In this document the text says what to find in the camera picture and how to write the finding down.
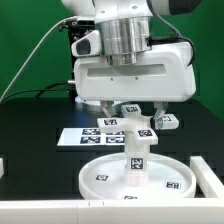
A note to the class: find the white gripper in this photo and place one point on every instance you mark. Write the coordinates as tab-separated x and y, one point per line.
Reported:
161	75

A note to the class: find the white round table top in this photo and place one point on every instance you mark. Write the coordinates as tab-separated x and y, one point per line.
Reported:
113	177

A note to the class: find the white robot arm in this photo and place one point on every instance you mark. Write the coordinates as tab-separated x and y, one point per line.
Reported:
118	59

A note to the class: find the white marker tag sheet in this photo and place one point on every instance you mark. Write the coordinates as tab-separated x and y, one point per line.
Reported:
89	137

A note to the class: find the small white block left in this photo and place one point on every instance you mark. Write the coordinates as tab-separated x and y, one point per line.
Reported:
1	168

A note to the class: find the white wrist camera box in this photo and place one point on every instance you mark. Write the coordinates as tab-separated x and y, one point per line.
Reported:
89	45

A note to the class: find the white L-shaped frame border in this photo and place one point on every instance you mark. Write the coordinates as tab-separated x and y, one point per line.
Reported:
206	210

